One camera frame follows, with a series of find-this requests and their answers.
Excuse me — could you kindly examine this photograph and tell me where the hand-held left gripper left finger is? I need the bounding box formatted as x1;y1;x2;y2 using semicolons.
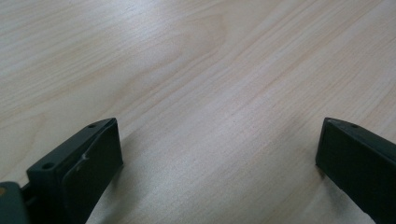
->
25;117;124;224

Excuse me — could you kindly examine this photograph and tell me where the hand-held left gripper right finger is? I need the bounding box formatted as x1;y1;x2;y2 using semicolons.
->
315;117;396;224

